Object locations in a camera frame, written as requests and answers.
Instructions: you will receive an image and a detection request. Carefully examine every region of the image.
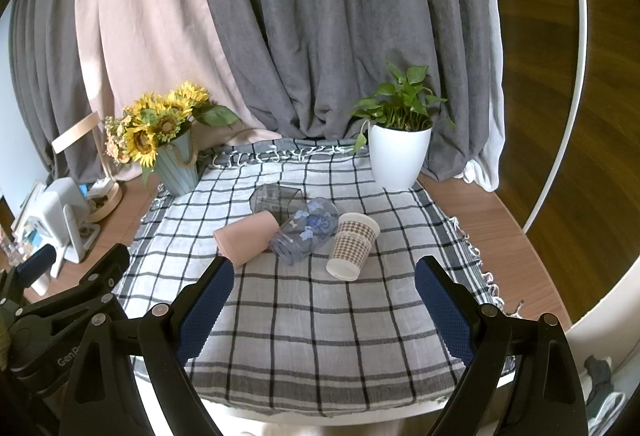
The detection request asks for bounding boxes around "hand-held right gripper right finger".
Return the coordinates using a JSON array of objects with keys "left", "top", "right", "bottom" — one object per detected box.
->
[{"left": 414, "top": 256, "right": 590, "bottom": 436}]

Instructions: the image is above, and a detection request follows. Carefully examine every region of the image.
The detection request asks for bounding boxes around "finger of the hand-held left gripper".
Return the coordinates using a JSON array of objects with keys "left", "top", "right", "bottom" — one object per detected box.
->
[
  {"left": 11, "top": 243, "right": 132, "bottom": 344},
  {"left": 0, "top": 244, "right": 57, "bottom": 305}
]

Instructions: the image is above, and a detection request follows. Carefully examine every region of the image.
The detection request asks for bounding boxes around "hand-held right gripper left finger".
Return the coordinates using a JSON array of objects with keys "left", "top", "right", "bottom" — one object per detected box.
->
[{"left": 59, "top": 257, "right": 235, "bottom": 436}]

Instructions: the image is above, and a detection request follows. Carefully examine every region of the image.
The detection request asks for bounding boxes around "pink cup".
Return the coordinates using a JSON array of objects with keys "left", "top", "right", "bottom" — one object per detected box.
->
[{"left": 213, "top": 210, "right": 281, "bottom": 267}]

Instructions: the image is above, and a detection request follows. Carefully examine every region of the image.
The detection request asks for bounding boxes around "brown houndstooth paper cup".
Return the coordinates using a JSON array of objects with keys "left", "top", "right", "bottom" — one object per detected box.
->
[{"left": 326, "top": 212, "right": 382, "bottom": 281}]

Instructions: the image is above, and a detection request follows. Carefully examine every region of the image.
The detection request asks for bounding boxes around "blue floral glass cup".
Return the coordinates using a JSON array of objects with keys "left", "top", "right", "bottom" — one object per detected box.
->
[{"left": 270, "top": 198, "right": 340, "bottom": 264}]

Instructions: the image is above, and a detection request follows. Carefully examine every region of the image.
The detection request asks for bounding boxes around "grey faceted glass cup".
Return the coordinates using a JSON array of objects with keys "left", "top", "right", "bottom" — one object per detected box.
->
[{"left": 249, "top": 183, "right": 302, "bottom": 221}]

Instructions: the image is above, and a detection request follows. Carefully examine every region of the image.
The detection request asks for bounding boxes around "stack of books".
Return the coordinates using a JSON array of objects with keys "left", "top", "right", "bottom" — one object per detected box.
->
[{"left": 10, "top": 181, "right": 47, "bottom": 239}]

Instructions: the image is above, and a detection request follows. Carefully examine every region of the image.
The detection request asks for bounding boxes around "white desktop device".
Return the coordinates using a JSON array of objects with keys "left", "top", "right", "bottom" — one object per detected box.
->
[{"left": 25, "top": 178, "right": 101, "bottom": 265}]

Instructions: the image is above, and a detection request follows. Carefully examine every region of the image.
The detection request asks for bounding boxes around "checked grey white tablecloth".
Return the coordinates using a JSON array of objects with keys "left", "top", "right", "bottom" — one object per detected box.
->
[{"left": 111, "top": 139, "right": 525, "bottom": 418}]

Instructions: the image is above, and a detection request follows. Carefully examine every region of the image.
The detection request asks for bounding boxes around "teal ribbed vase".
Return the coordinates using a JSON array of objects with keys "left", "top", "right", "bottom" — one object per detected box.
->
[{"left": 152, "top": 126, "right": 200, "bottom": 197}]

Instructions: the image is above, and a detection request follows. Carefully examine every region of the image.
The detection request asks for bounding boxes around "sunflower bouquet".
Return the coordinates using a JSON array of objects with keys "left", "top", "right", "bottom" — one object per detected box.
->
[{"left": 104, "top": 80, "right": 244, "bottom": 187}]

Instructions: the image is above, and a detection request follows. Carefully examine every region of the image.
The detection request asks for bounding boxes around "green plant in white pot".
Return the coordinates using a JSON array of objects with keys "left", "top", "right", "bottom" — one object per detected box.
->
[{"left": 350, "top": 60, "right": 457, "bottom": 191}]

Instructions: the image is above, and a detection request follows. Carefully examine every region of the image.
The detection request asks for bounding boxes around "dark grey cloth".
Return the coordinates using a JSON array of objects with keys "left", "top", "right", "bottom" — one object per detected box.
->
[{"left": 584, "top": 355, "right": 615, "bottom": 409}]

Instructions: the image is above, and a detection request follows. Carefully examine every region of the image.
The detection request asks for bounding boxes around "narrow grey curtain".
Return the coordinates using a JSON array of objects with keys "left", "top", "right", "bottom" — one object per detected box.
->
[{"left": 7, "top": 0, "right": 108, "bottom": 187}]

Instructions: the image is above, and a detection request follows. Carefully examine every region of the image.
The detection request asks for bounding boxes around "white sheer curtain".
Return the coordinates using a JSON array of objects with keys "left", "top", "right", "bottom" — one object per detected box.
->
[{"left": 462, "top": 0, "right": 507, "bottom": 193}]

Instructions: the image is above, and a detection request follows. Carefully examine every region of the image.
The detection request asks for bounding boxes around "pink curtain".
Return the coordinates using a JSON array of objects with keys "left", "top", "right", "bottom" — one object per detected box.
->
[{"left": 75, "top": 0, "right": 283, "bottom": 181}]

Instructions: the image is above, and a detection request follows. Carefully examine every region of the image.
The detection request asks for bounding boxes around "white curved hoop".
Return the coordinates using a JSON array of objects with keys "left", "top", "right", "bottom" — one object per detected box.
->
[{"left": 522, "top": 0, "right": 587, "bottom": 234}]

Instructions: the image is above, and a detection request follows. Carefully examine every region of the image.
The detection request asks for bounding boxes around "wide grey curtain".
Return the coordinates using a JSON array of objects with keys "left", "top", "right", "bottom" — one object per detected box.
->
[{"left": 189, "top": 0, "right": 501, "bottom": 189}]

